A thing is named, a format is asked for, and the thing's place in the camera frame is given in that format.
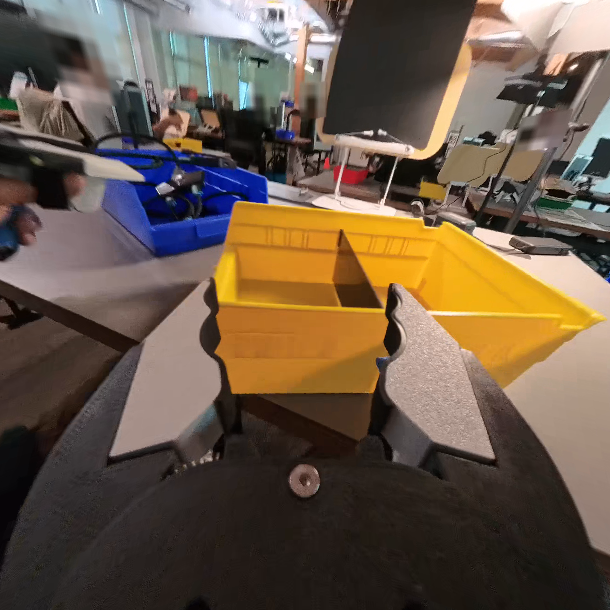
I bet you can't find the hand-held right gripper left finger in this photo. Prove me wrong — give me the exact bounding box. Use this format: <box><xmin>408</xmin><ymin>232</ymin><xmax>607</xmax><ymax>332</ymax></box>
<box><xmin>109</xmin><ymin>279</ymin><xmax>239</xmax><ymax>468</ymax></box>

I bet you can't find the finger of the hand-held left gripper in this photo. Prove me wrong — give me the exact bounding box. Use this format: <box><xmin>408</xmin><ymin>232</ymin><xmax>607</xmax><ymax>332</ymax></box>
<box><xmin>0</xmin><ymin>136</ymin><xmax>146</xmax><ymax>183</ymax></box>
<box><xmin>69</xmin><ymin>175</ymin><xmax>106</xmax><ymax>214</ymax></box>

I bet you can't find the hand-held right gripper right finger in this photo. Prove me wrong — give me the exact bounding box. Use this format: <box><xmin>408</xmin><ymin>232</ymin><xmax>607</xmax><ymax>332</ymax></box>
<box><xmin>374</xmin><ymin>282</ymin><xmax>497</xmax><ymax>469</ymax></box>

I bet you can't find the large blue bin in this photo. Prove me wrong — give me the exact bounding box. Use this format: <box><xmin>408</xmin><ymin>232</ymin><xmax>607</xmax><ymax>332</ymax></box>
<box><xmin>95</xmin><ymin>148</ymin><xmax>269</xmax><ymax>258</ymax></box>

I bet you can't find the person's left hand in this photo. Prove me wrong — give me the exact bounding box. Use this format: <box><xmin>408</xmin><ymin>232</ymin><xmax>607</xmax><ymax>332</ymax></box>
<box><xmin>0</xmin><ymin>174</ymin><xmax>44</xmax><ymax>246</ymax></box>

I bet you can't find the computer monitor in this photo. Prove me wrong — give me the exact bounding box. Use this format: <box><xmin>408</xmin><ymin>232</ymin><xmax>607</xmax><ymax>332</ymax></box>
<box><xmin>114</xmin><ymin>82</ymin><xmax>154</xmax><ymax>139</ymax></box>

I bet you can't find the black office chair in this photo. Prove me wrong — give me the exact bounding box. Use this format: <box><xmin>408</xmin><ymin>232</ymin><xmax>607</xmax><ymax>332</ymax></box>
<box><xmin>221</xmin><ymin>107</ymin><xmax>268</xmax><ymax>168</ymax></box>

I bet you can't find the black power bank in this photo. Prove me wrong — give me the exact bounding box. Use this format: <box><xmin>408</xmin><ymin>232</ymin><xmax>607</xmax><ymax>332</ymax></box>
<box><xmin>436</xmin><ymin>212</ymin><xmax>477</xmax><ymax>235</ymax></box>

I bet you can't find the small grey device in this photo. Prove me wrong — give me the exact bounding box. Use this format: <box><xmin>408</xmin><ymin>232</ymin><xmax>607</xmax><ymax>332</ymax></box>
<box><xmin>509</xmin><ymin>236</ymin><xmax>573</xmax><ymax>256</ymax></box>

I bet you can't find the white base lamp stand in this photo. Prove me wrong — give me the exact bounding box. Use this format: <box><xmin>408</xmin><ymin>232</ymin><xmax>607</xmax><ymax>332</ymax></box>
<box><xmin>312</xmin><ymin>129</ymin><xmax>415</xmax><ymax>211</ymax></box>

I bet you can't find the silver stand pole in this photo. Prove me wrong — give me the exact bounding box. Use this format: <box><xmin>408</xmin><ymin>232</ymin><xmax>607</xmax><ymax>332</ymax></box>
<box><xmin>504</xmin><ymin>143</ymin><xmax>556</xmax><ymax>234</ymax></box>

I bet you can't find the beige folding panel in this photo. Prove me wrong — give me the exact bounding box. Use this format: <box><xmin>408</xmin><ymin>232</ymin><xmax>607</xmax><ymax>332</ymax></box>
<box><xmin>436</xmin><ymin>143</ymin><xmax>547</xmax><ymax>190</ymax></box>

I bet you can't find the red plastic bin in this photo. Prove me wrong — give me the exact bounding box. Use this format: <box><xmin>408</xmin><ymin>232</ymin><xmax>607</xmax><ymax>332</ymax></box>
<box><xmin>333</xmin><ymin>164</ymin><xmax>370</xmax><ymax>185</ymax></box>

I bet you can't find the beige framed black panel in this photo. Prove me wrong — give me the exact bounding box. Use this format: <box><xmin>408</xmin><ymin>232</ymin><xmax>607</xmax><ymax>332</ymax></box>
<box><xmin>317</xmin><ymin>0</ymin><xmax>477</xmax><ymax>160</ymax></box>

